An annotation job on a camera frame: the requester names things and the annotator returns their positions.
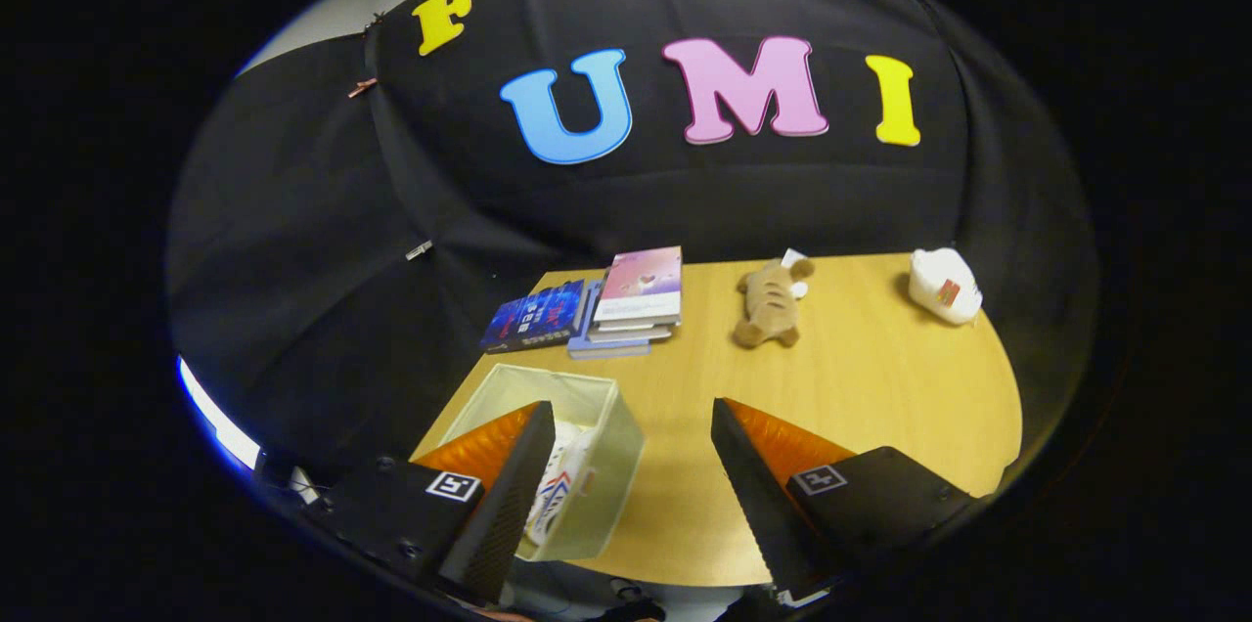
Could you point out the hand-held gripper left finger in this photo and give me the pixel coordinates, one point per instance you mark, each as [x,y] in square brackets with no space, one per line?
[504,514]

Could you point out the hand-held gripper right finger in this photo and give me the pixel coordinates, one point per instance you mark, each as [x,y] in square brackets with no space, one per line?
[758,514]

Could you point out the white shoe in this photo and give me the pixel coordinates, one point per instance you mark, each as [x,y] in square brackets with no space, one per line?
[556,495]

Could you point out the cream fabric storage box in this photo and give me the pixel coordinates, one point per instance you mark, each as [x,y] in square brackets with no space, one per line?
[611,475]

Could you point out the pale blue book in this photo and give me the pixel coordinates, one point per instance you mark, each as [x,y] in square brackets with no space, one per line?
[606,349]

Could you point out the dark blue book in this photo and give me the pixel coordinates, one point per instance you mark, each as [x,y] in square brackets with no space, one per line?
[536,314]

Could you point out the brown plush toy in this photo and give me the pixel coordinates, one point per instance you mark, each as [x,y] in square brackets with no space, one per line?
[768,304]

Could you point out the grey book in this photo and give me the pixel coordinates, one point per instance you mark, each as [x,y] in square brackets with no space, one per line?
[631,331]

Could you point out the small white tag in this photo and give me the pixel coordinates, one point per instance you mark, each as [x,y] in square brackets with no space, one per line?
[794,259]

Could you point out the pink cover book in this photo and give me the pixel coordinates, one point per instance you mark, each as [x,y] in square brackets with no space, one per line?
[644,282]

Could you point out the silver clip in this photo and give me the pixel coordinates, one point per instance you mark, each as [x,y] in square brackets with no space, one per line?
[419,250]

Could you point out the white soft toy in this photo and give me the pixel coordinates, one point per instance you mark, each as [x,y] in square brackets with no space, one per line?
[944,285]

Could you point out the lit monitor screen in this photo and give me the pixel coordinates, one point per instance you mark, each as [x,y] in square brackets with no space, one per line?
[217,417]

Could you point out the black backdrop cloth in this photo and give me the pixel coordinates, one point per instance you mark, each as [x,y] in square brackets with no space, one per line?
[685,192]

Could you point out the red clip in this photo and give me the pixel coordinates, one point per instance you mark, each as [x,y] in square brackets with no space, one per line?
[362,88]

